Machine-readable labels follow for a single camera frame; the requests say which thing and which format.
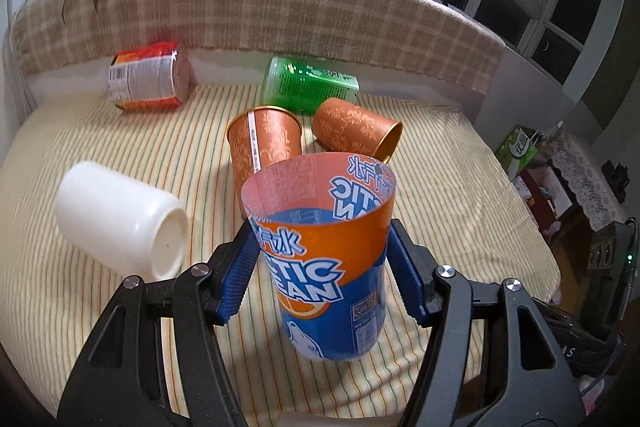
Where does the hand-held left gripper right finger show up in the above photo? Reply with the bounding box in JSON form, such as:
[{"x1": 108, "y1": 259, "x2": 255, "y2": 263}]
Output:
[{"x1": 387, "y1": 220, "x2": 587, "y2": 427}]

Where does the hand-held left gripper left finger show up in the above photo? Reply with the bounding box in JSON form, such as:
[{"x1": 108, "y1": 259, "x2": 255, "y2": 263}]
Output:
[{"x1": 57, "y1": 220, "x2": 261, "y2": 427}]

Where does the orange and blue plastic cup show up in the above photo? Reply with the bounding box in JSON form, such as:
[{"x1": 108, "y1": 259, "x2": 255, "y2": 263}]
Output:
[{"x1": 241, "y1": 151, "x2": 397, "y2": 362}]

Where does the orange patterned cup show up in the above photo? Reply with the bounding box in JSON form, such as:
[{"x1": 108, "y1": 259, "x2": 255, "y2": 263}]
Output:
[
  {"x1": 312, "y1": 98, "x2": 404, "y2": 165},
  {"x1": 226, "y1": 106, "x2": 304, "y2": 222}
]

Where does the white cup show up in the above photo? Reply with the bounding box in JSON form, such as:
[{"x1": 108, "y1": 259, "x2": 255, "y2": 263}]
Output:
[{"x1": 54, "y1": 161, "x2": 190, "y2": 281}]

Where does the green plastic cup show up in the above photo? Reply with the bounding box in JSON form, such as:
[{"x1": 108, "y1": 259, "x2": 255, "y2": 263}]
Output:
[{"x1": 262, "y1": 57, "x2": 361, "y2": 114}]

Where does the red and orange labelled cup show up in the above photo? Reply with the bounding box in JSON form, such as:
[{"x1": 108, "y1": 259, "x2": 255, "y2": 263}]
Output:
[{"x1": 108, "y1": 41, "x2": 196, "y2": 110}]

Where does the red cardboard box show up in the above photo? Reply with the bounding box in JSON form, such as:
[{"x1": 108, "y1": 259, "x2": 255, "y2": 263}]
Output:
[{"x1": 516, "y1": 166, "x2": 575, "y2": 234}]

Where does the green tissue box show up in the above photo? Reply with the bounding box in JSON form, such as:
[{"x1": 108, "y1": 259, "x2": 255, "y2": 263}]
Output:
[{"x1": 495, "y1": 125, "x2": 540, "y2": 180}]

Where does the black shoe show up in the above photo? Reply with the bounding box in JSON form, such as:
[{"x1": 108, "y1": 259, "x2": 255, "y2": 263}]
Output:
[{"x1": 535, "y1": 299, "x2": 627, "y2": 379}]

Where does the striped yellow bed sheet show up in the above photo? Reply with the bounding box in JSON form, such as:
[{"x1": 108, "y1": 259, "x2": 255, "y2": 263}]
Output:
[{"x1": 0, "y1": 84, "x2": 562, "y2": 419}]

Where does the white lace cloth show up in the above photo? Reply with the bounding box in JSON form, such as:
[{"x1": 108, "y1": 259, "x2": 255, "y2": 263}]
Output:
[{"x1": 549, "y1": 127, "x2": 627, "y2": 233}]

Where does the black power strip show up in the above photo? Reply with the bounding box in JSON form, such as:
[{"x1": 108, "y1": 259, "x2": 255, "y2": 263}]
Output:
[{"x1": 586, "y1": 218, "x2": 640, "y2": 274}]

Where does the beige plaid blanket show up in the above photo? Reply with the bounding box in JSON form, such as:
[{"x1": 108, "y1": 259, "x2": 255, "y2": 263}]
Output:
[{"x1": 10, "y1": 0, "x2": 506, "y2": 96}]

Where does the white window frame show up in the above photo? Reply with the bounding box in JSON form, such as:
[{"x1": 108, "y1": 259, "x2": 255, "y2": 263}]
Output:
[{"x1": 135, "y1": 0, "x2": 632, "y2": 120}]

